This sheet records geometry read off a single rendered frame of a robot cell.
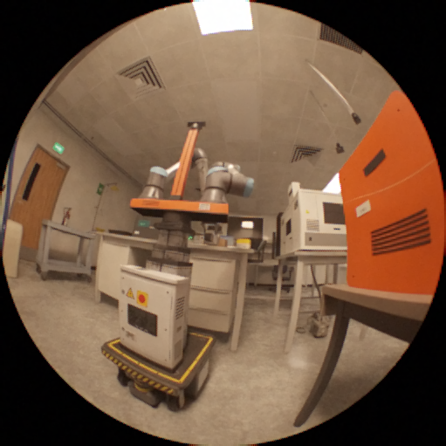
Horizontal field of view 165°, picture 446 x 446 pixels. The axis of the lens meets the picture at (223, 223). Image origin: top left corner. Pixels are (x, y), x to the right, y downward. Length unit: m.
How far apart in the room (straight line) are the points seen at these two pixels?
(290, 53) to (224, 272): 2.34
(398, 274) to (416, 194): 0.17
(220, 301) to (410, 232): 1.22
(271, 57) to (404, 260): 2.04
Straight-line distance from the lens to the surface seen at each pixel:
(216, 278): 1.26
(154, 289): 0.61
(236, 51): 2.06
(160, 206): 0.78
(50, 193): 3.95
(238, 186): 0.82
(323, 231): 1.37
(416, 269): 0.40
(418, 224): 0.39
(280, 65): 2.13
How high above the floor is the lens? 0.78
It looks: 15 degrees up
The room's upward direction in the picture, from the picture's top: 6 degrees clockwise
